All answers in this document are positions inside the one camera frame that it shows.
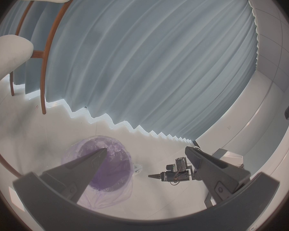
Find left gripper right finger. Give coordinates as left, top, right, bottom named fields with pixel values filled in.
left=185, top=146, right=251, bottom=205

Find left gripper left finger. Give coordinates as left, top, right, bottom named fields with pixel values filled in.
left=39, top=148, right=108, bottom=204

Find purple plastic bag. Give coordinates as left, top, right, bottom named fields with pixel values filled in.
left=61, top=135, right=134, bottom=210

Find pale blue curtain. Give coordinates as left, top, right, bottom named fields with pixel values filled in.
left=1, top=0, right=259, bottom=145

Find wooden chair white cushions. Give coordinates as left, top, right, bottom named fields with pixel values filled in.
left=0, top=0, right=94, bottom=179

